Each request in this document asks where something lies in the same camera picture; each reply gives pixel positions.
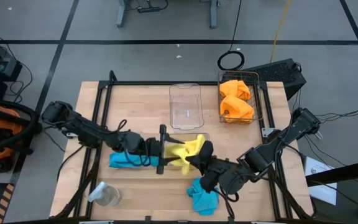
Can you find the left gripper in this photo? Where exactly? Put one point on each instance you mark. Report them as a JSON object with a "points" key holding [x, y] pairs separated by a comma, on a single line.
{"points": [[157, 149]]}

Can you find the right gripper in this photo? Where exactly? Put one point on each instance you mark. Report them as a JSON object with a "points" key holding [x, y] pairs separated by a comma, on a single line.
{"points": [[211, 174]]}

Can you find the blue microfiber towel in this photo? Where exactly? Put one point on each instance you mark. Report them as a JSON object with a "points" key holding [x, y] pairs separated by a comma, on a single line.
{"points": [[202, 200], [120, 160]]}

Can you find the orange microfiber towel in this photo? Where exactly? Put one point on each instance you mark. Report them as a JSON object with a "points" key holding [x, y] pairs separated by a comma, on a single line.
{"points": [[233, 88], [236, 109]]}

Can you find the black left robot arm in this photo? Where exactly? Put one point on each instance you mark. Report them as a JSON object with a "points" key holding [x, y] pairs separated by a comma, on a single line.
{"points": [[89, 130]]}

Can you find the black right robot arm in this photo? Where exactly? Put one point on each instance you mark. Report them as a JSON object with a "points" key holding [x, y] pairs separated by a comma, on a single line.
{"points": [[259, 157]]}

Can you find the clear plastic bin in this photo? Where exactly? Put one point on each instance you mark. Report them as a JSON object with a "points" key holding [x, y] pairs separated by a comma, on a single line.
{"points": [[186, 105], [189, 137]]}

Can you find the black computer tower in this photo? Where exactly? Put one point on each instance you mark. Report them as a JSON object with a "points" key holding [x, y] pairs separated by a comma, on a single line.
{"points": [[278, 73]]}

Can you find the white paper sheet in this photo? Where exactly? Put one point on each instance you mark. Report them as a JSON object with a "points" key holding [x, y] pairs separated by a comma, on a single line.
{"points": [[325, 193]]}

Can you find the black power strip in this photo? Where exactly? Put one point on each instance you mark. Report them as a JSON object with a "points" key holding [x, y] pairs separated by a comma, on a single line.
{"points": [[148, 9]]}

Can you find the grey desk leg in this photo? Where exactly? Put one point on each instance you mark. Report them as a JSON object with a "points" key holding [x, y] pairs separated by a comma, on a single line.
{"points": [[121, 14], [213, 14]]}

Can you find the black beam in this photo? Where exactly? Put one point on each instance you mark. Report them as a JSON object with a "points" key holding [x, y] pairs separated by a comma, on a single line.
{"points": [[340, 172]]}

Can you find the black metal table frame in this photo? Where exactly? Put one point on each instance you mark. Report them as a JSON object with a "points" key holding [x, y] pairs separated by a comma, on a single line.
{"points": [[135, 83]]}

